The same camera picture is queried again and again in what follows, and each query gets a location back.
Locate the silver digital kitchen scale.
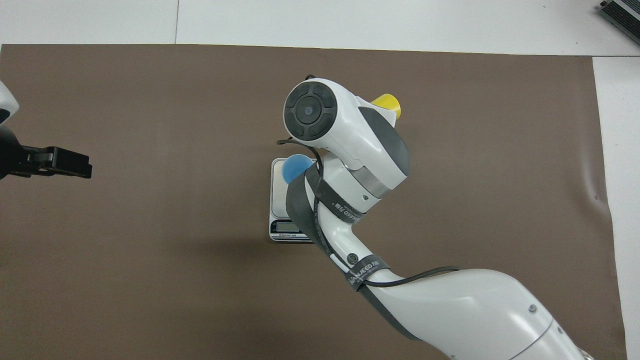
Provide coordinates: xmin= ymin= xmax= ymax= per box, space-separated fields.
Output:
xmin=269 ymin=158 xmax=321 ymax=244

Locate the brown paper mat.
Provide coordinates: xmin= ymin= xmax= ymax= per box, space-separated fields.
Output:
xmin=0 ymin=44 xmax=628 ymax=360

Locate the light blue cup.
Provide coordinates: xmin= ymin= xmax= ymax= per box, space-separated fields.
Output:
xmin=280 ymin=154 xmax=317 ymax=185

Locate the yellow squeeze bottle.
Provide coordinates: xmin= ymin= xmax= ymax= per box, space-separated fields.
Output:
xmin=371 ymin=93 xmax=402 ymax=121

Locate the grey metal device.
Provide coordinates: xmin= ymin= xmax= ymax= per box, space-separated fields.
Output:
xmin=599 ymin=0 xmax=640 ymax=47

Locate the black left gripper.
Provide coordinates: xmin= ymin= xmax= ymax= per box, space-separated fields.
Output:
xmin=0 ymin=124 xmax=93 ymax=180

